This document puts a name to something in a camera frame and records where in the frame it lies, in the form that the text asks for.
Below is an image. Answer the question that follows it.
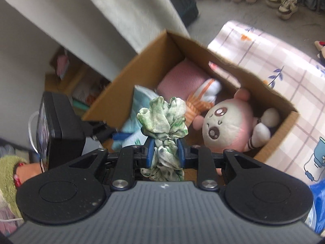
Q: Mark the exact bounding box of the green floral scrunchie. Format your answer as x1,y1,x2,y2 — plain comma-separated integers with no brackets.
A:
137,96,188,182

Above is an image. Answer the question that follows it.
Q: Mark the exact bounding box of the light blue checkered towel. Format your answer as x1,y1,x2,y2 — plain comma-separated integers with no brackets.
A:
112,85,158,151

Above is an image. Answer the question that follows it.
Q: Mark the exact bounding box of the pink white plush doll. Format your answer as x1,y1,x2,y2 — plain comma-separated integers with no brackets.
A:
192,89,280,153

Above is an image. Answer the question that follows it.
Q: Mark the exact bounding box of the brown cardboard box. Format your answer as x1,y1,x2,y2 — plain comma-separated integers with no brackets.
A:
83,30,299,162

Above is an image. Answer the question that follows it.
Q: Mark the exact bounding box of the grey sofa cover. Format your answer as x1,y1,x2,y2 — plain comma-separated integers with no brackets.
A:
5,0,188,80

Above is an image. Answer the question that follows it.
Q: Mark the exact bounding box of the plaid patterned tablecloth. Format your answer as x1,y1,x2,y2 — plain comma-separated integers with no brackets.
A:
208,21,325,184

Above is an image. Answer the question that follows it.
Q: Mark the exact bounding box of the blue white tissue pack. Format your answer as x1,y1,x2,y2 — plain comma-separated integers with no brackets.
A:
305,180,325,236

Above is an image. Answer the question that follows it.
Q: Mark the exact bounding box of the green white sneaker pair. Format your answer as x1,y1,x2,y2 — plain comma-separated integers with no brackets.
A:
265,0,299,20

